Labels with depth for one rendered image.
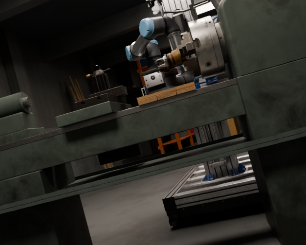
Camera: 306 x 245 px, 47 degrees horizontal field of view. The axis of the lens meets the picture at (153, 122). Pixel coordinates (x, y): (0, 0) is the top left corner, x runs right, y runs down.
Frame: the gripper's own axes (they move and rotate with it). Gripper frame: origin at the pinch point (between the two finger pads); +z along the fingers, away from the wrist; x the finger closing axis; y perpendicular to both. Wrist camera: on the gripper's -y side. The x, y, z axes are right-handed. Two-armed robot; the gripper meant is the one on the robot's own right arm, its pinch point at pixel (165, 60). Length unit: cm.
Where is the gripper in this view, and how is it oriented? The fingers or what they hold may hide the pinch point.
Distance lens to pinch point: 192.8
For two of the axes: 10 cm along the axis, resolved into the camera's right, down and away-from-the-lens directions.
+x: -2.6, -9.6, 0.2
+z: -1.4, 0.2, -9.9
